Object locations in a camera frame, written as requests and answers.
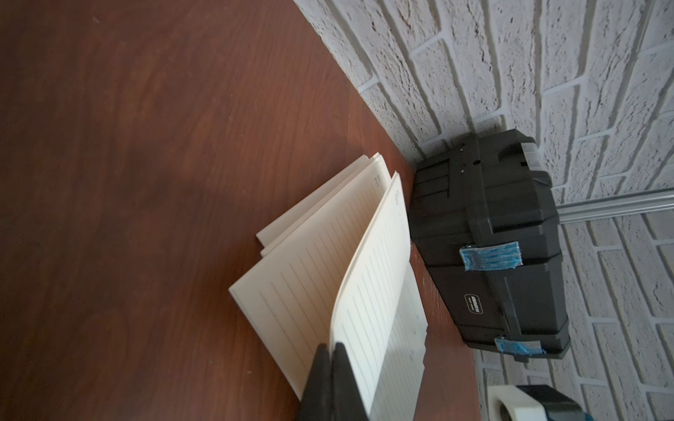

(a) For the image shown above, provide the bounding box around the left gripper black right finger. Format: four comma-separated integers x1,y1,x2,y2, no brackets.
331,342,369,421

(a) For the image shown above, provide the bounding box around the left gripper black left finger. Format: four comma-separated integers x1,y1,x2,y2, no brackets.
296,344,333,421

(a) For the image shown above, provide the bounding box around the lined notebook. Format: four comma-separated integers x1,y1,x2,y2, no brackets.
229,154,428,420

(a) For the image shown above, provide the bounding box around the black grey toolbox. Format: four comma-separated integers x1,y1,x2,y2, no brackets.
409,130,570,362

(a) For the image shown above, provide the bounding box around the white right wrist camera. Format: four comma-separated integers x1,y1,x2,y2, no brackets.
487,385,593,421

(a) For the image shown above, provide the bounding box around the right aluminium corner post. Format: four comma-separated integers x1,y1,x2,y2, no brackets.
557,188,673,225

